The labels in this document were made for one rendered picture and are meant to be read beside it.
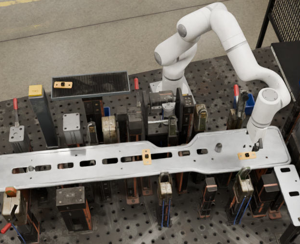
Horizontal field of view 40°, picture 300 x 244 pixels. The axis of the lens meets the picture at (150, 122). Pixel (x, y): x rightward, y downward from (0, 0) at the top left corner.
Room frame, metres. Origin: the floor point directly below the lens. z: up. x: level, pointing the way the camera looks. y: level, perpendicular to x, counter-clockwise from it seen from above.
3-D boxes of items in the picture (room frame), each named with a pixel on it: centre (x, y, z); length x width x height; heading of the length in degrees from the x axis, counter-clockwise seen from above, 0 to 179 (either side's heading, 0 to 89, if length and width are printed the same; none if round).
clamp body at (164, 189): (0.82, -0.07, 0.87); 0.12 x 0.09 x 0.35; 8
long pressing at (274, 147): (0.98, 0.03, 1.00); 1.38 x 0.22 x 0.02; 98
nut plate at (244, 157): (1.00, -0.45, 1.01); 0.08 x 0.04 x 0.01; 98
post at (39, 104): (1.25, 0.54, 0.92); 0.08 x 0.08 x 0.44; 8
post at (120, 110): (1.19, 0.14, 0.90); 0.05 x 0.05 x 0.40; 8
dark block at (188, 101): (1.23, -0.18, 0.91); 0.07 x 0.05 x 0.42; 8
